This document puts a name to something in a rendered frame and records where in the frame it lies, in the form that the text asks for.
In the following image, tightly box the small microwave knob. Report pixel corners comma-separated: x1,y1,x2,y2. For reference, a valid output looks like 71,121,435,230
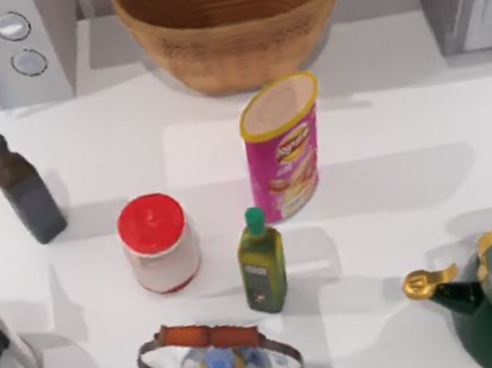
8,45,51,81

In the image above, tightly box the dark brown bottle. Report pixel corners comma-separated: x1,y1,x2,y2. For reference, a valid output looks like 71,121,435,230
0,123,71,252

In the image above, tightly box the pink chips can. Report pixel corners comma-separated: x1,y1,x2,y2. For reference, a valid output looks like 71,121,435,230
231,68,341,227

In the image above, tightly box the green olive oil bottle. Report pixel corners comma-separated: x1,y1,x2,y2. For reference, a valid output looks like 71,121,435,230
229,203,294,319

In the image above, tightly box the woven wicker basket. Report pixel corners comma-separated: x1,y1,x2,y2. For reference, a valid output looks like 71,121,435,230
110,0,362,113

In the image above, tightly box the white jar with red lid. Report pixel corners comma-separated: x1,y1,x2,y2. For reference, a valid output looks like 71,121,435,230
111,185,208,302

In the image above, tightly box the large microwave knob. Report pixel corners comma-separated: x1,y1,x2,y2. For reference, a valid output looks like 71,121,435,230
0,8,34,45

